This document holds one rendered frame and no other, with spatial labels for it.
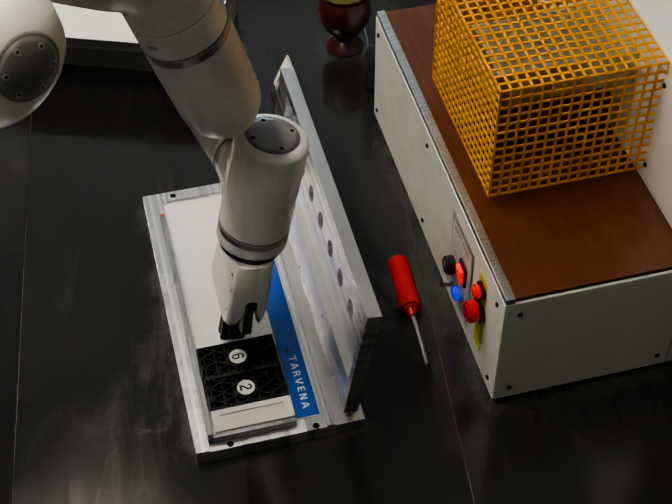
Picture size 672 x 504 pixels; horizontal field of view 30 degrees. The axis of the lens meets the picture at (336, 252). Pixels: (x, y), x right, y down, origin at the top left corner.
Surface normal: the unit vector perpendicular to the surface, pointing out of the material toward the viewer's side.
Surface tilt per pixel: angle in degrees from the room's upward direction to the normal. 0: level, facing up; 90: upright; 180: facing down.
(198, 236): 0
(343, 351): 9
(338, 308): 81
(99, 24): 0
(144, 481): 0
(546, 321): 90
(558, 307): 90
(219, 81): 91
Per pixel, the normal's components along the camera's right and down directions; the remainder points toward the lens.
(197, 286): -0.01, -0.67
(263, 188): -0.02, 0.70
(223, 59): 0.71, 0.50
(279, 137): 0.19, -0.69
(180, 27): 0.30, 0.76
